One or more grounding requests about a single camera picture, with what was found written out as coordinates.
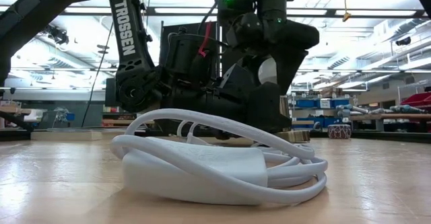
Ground red storage bin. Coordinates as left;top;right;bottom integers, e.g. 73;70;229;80
400;91;431;107

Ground wooden shelf board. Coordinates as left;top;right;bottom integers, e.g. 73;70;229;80
0;101;33;116

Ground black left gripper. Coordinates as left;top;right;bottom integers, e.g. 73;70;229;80
218;62;292;134

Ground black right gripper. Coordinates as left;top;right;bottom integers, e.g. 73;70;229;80
226;13;320;96

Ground red tape tag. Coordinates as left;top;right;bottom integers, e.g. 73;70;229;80
197;21;213;59

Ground brass lamp socket wooden base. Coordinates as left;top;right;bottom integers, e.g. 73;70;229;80
274;96;310;143

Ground black aluminium table frame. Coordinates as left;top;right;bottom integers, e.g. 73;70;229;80
0;128;431;142

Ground white lamp power cord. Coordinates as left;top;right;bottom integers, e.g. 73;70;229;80
110;108;329;207

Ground black computer monitor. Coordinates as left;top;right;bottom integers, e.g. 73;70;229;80
104;77;117;108

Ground wooden workbench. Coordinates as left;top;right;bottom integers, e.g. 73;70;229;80
350;113;431;131

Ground white LED lightbulb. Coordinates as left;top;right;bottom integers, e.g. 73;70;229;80
257;57;277;85

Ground yellow hanging cable plug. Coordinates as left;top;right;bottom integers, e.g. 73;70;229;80
341;0;353;22

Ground black ceiling-hung camera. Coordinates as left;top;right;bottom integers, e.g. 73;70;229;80
43;25;70;46

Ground blue storage bin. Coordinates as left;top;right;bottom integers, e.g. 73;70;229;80
331;98;351;108
292;116;343;128
296;98;318;109

